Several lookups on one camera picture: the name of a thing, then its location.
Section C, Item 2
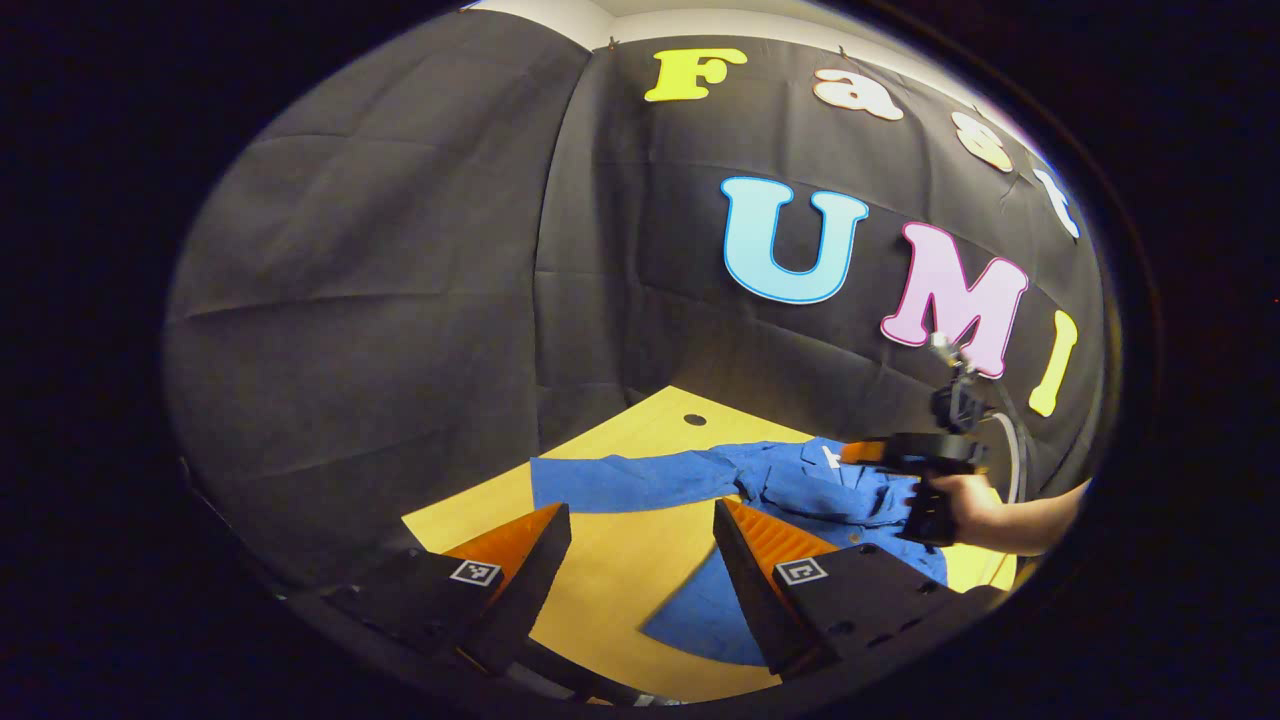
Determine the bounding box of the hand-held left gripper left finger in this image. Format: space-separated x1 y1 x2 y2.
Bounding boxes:
290 502 573 679

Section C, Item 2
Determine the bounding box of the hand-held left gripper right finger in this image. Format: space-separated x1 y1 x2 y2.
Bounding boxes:
712 498 1006 676

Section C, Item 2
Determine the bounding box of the blue corduroy shirt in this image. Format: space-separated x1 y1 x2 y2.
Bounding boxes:
530 436 1001 668

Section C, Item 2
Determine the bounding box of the grey cable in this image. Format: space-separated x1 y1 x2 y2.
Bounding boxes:
985 408 1029 507

